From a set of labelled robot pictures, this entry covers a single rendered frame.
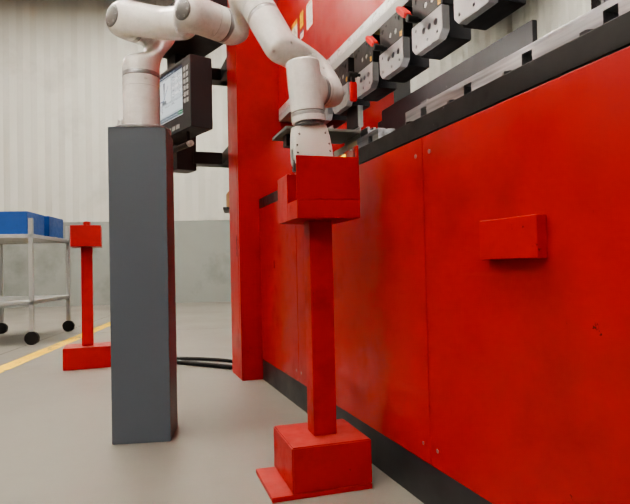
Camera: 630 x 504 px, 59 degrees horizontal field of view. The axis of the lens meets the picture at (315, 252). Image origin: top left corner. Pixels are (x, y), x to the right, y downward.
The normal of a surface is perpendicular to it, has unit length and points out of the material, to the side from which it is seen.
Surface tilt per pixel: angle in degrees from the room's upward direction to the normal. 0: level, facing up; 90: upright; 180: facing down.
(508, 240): 90
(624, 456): 90
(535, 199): 90
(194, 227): 90
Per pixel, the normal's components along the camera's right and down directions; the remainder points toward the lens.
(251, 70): 0.33, -0.03
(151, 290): 0.12, -0.03
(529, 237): -0.95, 0.01
